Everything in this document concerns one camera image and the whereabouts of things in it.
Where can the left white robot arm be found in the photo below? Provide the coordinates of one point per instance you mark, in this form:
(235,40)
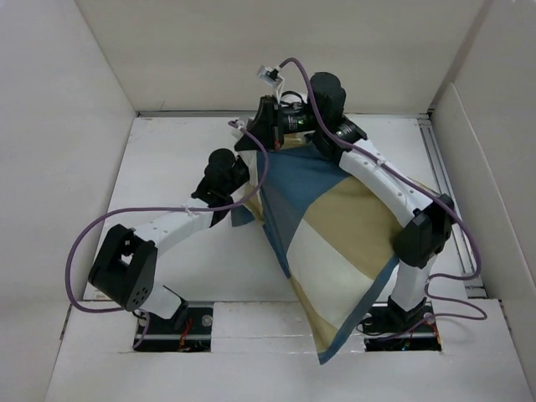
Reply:
(125,265)

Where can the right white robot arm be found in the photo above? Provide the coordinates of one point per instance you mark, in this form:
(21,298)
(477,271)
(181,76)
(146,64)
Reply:
(333,134)

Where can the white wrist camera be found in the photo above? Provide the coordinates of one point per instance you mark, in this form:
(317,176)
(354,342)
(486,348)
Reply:
(272,76)
(238,130)

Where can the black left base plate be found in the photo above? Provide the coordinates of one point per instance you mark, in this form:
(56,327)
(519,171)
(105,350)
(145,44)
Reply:
(193,336)

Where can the plaid beige blue pillowcase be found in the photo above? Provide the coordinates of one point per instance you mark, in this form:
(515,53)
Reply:
(340,231)

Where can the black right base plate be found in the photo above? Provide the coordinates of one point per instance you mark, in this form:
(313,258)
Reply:
(383,334)

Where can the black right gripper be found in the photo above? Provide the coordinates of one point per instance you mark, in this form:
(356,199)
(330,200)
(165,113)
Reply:
(267,123)

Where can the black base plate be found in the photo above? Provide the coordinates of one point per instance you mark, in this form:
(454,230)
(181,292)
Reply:
(193,336)
(383,334)

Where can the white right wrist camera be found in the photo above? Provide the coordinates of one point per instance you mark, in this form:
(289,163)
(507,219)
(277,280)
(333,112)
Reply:
(272,76)

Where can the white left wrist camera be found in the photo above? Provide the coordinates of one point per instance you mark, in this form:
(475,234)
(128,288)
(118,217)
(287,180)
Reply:
(238,130)

